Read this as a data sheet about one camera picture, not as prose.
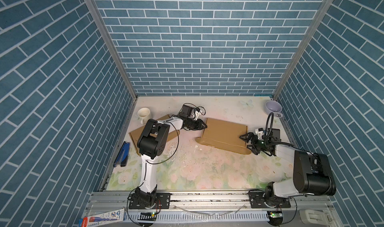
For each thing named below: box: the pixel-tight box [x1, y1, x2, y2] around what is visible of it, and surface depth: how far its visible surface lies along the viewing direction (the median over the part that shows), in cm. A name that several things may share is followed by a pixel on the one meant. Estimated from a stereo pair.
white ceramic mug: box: [137, 107, 152, 125], surface depth 101 cm
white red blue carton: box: [79, 208, 126, 227], surface depth 69 cm
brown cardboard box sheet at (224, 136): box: [195, 117, 252, 155], surface depth 93 cm
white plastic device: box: [299, 209, 333, 226], surface depth 69 cm
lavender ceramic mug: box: [265, 100, 283, 119], surface depth 110 cm
